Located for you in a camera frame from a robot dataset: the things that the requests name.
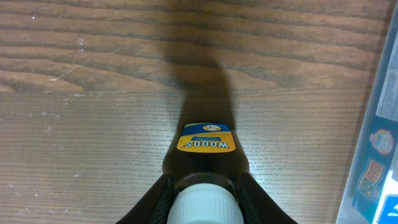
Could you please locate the blue tall box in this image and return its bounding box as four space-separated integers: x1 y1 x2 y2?
353 40 397 224

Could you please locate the clear plastic container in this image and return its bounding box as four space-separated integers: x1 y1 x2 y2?
336 11 397 223

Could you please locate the dark bottle white cap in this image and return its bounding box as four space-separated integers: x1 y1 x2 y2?
162 123 249 224

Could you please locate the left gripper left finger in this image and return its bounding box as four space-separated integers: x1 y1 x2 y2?
116 174 176 224

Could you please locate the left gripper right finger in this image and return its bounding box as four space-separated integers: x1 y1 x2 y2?
238 172 297 224

